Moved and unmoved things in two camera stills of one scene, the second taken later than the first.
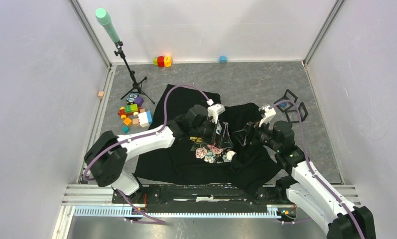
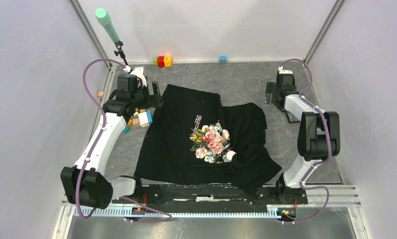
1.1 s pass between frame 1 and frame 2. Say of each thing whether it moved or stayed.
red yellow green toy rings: stayed
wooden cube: stayed
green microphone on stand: stayed
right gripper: moved
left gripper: moved
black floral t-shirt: stayed
